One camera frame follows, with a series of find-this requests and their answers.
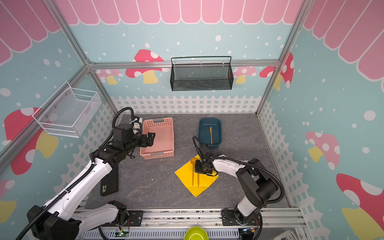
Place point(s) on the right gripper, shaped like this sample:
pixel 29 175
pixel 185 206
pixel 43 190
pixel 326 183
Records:
pixel 202 167

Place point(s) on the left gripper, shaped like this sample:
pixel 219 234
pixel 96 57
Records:
pixel 144 143

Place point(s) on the orange plastic spoon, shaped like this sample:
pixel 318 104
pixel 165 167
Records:
pixel 193 162

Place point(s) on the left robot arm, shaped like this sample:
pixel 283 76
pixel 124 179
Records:
pixel 56 219

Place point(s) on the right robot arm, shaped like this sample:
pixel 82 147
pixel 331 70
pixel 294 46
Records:
pixel 260 186

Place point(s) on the pink plastic basket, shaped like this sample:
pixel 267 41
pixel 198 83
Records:
pixel 164 145

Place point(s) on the teal plastic tub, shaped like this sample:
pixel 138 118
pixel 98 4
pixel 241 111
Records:
pixel 204 132

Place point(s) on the black yellow tool case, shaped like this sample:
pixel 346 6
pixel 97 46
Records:
pixel 110 183

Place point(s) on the green bowl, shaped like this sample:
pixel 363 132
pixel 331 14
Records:
pixel 196 233

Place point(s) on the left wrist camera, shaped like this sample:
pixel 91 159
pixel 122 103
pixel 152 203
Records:
pixel 137 123

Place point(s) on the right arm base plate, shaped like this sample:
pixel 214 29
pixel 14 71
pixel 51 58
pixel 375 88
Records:
pixel 232 217

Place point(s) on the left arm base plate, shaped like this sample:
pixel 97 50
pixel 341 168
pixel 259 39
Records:
pixel 132 218

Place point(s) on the white wire wall basket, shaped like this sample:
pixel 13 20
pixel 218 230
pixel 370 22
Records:
pixel 68 112

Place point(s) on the black mesh wall basket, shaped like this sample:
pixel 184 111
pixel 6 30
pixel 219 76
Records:
pixel 207 73

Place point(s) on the aluminium front rail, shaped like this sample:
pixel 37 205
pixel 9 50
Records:
pixel 211 218

